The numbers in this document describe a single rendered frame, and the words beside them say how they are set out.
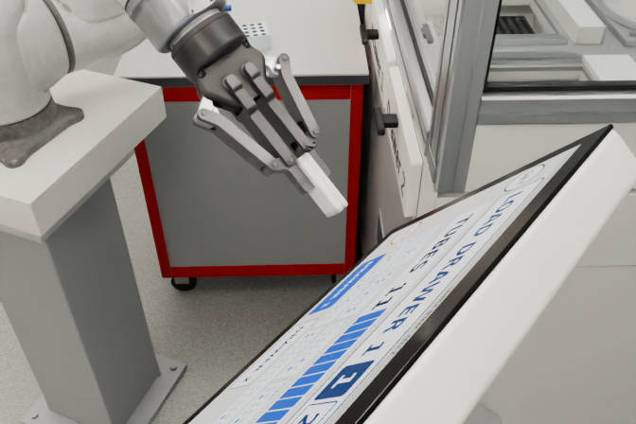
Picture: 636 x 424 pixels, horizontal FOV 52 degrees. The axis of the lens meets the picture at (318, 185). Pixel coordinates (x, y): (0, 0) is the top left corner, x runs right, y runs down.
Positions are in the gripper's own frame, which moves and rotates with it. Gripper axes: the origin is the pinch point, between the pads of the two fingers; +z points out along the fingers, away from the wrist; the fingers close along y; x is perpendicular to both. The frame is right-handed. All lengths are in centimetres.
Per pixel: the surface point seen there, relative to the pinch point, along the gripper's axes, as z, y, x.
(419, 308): 8.5, -12.5, -24.0
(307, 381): 8.2, -19.7, -18.1
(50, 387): 5, -29, 114
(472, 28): -2.8, 22.5, -8.8
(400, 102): 0.5, 34.8, 24.6
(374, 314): 8.6, -12.3, -17.3
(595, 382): 61, 35, 29
